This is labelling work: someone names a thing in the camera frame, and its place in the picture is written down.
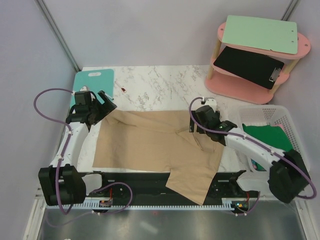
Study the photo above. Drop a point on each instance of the green t shirt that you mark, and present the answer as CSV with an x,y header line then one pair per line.
x,y
270,135

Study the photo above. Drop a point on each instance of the teal cutting board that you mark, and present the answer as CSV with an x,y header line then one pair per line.
x,y
96,80

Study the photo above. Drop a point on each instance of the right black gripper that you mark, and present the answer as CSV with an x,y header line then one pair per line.
x,y
195,117

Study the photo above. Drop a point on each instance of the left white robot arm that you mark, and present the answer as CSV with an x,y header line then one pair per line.
x,y
61,183

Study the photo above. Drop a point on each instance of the black clipboard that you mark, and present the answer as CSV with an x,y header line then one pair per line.
x,y
257,68

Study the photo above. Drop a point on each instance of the mint green board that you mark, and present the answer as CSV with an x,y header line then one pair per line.
x,y
261,33

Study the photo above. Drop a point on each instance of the white cable duct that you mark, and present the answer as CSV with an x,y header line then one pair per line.
x,y
97,204

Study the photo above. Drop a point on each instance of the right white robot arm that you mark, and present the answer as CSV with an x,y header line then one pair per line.
x,y
286,176

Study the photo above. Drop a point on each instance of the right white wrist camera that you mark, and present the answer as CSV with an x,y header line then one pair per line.
x,y
209,101

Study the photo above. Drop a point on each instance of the blue t shirt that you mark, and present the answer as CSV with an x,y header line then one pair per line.
x,y
255,165

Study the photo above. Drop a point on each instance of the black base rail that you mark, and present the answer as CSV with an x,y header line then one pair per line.
x,y
150,188

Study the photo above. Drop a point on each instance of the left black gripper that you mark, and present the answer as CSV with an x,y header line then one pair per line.
x,y
106,108

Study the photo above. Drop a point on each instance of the red capped small tube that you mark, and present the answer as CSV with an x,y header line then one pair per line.
x,y
120,86

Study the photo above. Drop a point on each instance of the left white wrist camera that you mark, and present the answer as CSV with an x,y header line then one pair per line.
x,y
83,89

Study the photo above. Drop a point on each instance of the white plastic basket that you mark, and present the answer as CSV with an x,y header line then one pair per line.
x,y
261,115

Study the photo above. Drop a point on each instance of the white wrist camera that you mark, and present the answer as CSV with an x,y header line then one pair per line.
x,y
209,101
83,89

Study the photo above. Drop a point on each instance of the pink two-tier shelf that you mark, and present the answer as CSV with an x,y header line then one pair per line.
x,y
226,84

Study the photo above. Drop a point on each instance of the pink t shirt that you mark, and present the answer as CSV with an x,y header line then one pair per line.
x,y
281,126

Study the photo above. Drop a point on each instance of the beige t shirt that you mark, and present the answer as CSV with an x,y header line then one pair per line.
x,y
160,141

